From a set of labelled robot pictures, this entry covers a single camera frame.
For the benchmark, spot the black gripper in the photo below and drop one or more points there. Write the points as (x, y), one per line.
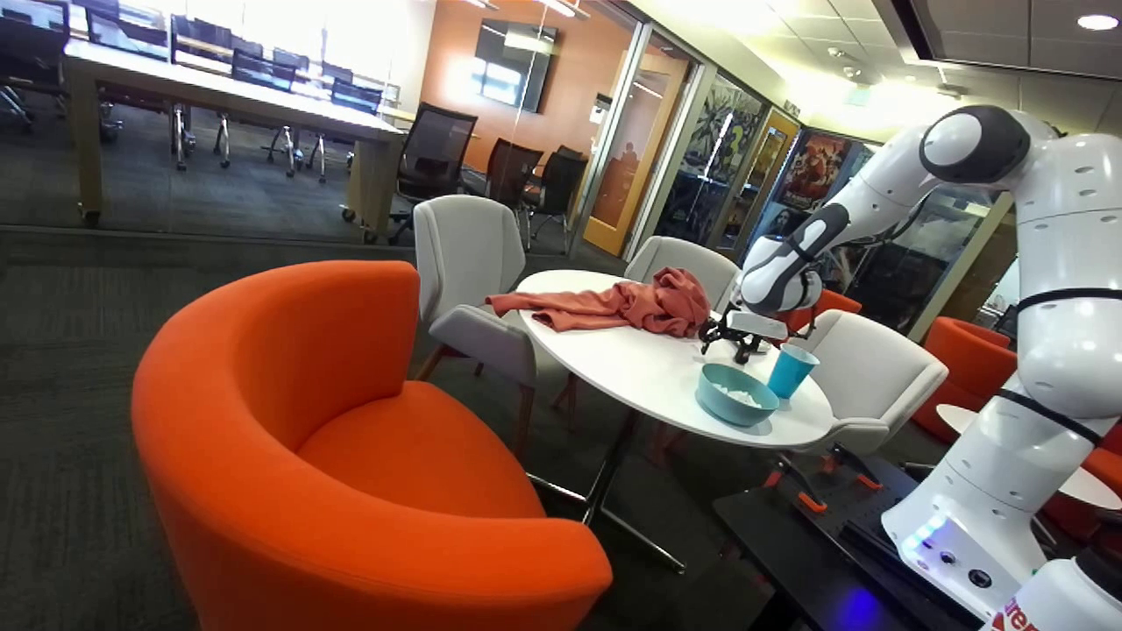
(744, 332)

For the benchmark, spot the red cloth garment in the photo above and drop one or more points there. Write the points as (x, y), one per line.
(671, 305)

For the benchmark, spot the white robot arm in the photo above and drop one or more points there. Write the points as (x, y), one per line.
(969, 521)

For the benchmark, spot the teal bowl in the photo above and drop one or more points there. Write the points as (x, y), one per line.
(733, 396)

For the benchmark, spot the grey chair at right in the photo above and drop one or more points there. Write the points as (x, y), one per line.
(711, 267)

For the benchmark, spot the blue plastic cup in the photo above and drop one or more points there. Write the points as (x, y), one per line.
(792, 368)

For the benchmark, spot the round white table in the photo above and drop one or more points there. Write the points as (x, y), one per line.
(652, 377)

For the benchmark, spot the black perforated mounting board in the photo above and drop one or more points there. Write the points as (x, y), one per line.
(835, 571)

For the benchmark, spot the grey chair behind table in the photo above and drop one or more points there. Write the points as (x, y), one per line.
(467, 251)

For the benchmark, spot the long wooden table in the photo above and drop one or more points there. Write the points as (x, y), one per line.
(86, 69)

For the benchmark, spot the white water bottle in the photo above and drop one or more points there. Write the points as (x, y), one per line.
(1063, 594)

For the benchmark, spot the orange armchair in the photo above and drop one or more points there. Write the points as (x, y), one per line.
(305, 482)

